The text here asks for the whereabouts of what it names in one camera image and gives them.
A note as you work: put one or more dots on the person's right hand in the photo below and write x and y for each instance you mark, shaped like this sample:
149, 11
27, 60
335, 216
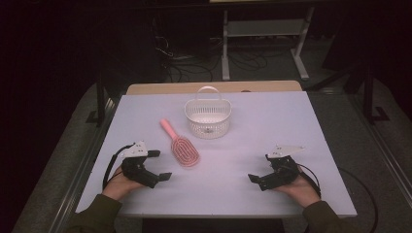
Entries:
302, 191

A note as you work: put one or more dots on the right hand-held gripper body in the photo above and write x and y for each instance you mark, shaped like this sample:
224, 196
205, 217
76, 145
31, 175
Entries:
281, 174

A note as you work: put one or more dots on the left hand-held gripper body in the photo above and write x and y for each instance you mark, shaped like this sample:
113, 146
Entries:
136, 170

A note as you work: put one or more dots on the white board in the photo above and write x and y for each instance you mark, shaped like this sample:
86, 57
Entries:
226, 191

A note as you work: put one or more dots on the wooden table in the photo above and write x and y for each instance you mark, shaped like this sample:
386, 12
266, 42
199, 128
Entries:
155, 88

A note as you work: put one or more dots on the black stand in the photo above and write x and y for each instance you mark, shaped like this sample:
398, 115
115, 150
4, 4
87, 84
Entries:
100, 97
369, 97

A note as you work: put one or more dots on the white metal stand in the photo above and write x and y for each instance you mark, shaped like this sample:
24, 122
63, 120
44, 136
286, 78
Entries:
265, 28

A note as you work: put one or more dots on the white plastic basket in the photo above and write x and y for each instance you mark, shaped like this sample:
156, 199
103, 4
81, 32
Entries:
209, 127

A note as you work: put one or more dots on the person's left hand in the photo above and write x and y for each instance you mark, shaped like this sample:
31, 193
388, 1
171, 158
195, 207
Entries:
119, 187

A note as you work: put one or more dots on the pink hairbrush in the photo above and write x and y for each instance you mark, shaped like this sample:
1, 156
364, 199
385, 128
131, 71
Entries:
184, 150

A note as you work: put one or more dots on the metal rail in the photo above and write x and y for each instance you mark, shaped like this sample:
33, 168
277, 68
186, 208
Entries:
81, 174
385, 152

